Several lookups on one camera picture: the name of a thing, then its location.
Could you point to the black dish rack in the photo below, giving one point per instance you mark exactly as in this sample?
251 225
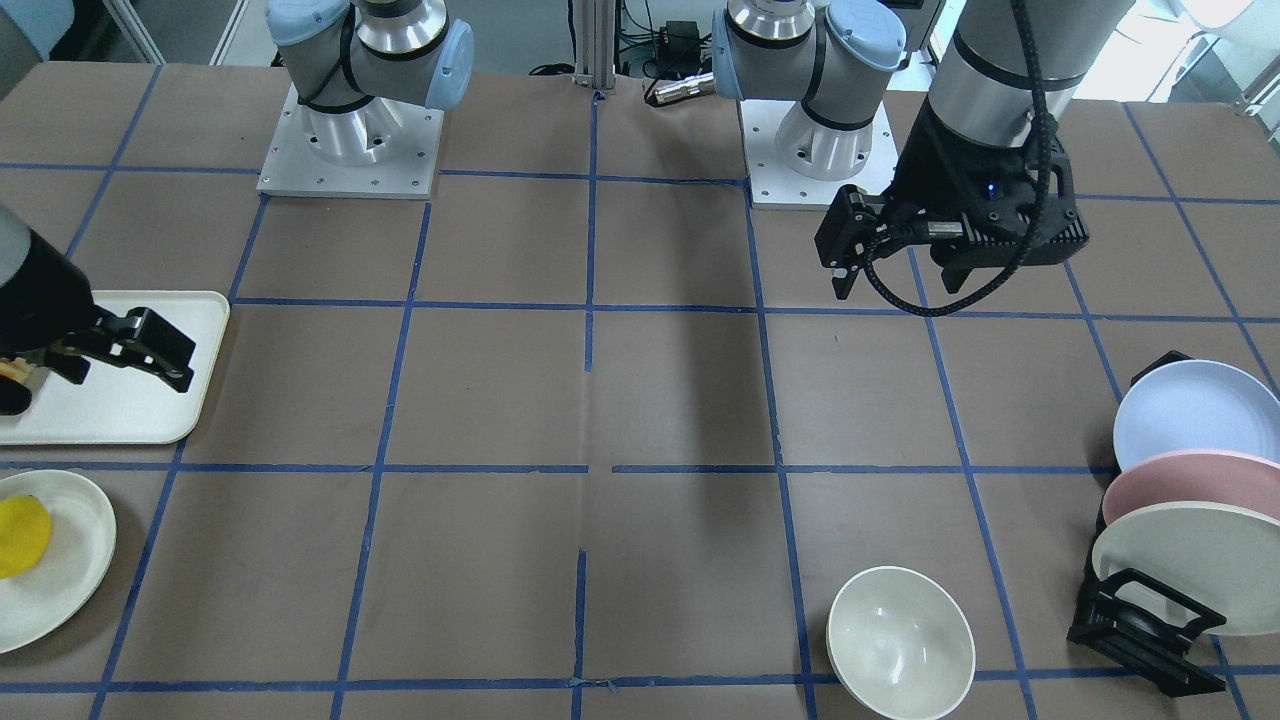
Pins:
1139 640

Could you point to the cream ceramic bowl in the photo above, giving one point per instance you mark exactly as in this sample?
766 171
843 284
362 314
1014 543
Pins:
900 644

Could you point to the cream rectangular tray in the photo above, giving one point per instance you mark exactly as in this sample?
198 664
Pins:
117 406

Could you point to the pink plate in rack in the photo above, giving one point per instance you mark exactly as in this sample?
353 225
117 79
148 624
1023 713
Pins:
1200 475

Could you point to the cream round plate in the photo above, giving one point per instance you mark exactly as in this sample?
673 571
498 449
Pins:
83 541

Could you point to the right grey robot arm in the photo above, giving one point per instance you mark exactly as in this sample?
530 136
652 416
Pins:
371 81

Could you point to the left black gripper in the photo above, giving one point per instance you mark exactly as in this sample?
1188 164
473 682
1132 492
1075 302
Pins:
935 170

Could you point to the aluminium frame post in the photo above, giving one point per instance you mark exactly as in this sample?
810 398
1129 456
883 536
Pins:
594 33

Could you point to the yellow lemon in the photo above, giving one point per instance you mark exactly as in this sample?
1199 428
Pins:
26 532

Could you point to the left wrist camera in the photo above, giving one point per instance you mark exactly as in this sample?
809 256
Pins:
851 220

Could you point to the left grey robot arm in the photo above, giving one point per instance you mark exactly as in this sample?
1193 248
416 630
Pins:
1009 67

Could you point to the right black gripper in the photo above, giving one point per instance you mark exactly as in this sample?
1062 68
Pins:
42 292

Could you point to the blue plate in rack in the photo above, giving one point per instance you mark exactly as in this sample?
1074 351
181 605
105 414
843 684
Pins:
1196 404

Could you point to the cream plate in rack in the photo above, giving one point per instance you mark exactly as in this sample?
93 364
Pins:
1219 555

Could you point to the sliced yellow mango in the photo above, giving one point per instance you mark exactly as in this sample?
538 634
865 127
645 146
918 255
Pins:
16 370

